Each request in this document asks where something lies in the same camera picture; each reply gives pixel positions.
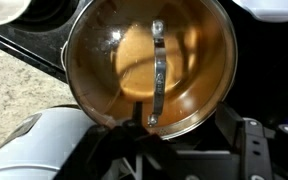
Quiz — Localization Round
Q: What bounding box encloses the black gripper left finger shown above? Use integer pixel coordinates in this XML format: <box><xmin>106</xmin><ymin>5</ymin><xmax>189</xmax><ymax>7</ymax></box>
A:
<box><xmin>55</xmin><ymin>101</ymin><xmax>177</xmax><ymax>180</ymax></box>

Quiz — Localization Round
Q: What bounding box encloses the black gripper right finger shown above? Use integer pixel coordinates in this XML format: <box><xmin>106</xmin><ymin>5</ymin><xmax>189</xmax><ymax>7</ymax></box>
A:
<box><xmin>214</xmin><ymin>102</ymin><xmax>276</xmax><ymax>180</ymax></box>

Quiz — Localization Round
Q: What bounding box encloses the glass lid steel handle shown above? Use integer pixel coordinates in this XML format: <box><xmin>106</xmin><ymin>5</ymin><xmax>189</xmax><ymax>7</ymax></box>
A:
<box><xmin>64</xmin><ymin>0</ymin><xmax>239</xmax><ymax>141</ymax></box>

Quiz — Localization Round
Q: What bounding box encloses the black electric stove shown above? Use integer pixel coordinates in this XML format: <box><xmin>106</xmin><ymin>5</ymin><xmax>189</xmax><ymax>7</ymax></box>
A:
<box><xmin>0</xmin><ymin>0</ymin><xmax>288</xmax><ymax>141</ymax></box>

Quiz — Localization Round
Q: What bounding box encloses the white rice cooker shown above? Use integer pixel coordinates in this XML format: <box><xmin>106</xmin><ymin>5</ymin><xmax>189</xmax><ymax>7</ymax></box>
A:
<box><xmin>0</xmin><ymin>106</ymin><xmax>100</xmax><ymax>180</ymax></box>

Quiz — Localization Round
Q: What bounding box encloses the large white mixing bowl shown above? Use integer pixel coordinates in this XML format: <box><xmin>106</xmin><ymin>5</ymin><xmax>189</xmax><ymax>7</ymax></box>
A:
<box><xmin>232</xmin><ymin>0</ymin><xmax>288</xmax><ymax>23</ymax></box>

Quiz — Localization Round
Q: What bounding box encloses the small white bowl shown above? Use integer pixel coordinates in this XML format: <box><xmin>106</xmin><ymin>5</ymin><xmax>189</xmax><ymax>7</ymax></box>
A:
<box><xmin>0</xmin><ymin>0</ymin><xmax>32</xmax><ymax>27</ymax></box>

